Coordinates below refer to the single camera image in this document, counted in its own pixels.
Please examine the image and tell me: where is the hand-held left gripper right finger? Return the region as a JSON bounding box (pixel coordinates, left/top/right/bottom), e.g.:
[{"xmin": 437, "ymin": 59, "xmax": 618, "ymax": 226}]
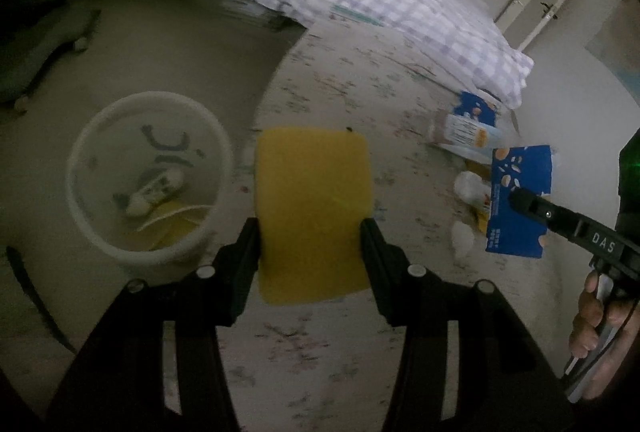
[{"xmin": 359, "ymin": 218, "xmax": 576, "ymax": 432}]

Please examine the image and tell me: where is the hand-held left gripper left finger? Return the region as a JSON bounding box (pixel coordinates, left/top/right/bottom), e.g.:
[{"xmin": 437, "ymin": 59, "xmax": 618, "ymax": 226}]
[{"xmin": 47, "ymin": 217, "xmax": 263, "ymax": 432}]

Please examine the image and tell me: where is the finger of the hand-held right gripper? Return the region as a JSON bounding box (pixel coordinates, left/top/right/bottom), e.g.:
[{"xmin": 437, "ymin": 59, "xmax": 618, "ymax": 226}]
[{"xmin": 507, "ymin": 188, "xmax": 601, "ymax": 258}]

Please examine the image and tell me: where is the yellow sponge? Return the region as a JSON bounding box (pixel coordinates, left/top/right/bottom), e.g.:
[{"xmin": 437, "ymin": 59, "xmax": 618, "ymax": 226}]
[{"xmin": 255, "ymin": 127, "xmax": 376, "ymax": 308}]

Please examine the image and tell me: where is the white paper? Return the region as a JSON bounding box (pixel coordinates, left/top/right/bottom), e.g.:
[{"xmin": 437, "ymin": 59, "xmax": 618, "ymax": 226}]
[{"xmin": 454, "ymin": 171, "xmax": 488, "ymax": 205}]

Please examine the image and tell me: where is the white round waste bin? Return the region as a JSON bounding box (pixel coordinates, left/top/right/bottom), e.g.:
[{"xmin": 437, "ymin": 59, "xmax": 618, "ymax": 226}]
[{"xmin": 65, "ymin": 92, "xmax": 235, "ymax": 269}]

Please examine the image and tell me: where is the person's right hand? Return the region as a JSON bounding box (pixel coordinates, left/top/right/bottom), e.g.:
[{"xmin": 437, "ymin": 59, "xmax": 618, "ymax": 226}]
[{"xmin": 570, "ymin": 271, "xmax": 640, "ymax": 400}]

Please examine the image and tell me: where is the yellow wrapper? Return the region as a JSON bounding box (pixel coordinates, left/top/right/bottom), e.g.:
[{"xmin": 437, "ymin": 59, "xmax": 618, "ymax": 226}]
[{"xmin": 469, "ymin": 159, "xmax": 493, "ymax": 233}]

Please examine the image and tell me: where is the yellow paper scrap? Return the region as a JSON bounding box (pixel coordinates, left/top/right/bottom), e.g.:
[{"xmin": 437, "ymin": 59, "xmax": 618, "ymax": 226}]
[{"xmin": 137, "ymin": 201, "xmax": 211, "ymax": 253}]

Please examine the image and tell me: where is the small white tissue ball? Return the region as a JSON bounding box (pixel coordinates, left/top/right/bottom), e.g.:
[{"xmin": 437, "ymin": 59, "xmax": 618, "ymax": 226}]
[{"xmin": 451, "ymin": 221, "xmax": 476, "ymax": 258}]

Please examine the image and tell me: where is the white tube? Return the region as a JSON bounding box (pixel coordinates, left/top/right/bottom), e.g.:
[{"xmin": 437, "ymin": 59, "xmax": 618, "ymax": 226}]
[{"xmin": 125, "ymin": 167, "xmax": 185, "ymax": 218}]

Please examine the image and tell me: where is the floral bed sheet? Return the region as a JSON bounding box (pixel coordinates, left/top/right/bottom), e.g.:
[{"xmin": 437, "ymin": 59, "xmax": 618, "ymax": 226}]
[{"xmin": 165, "ymin": 19, "xmax": 621, "ymax": 432}]

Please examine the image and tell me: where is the black cable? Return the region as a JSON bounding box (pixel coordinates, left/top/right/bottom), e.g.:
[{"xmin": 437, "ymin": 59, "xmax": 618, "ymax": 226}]
[{"xmin": 6, "ymin": 246, "xmax": 76, "ymax": 353}]

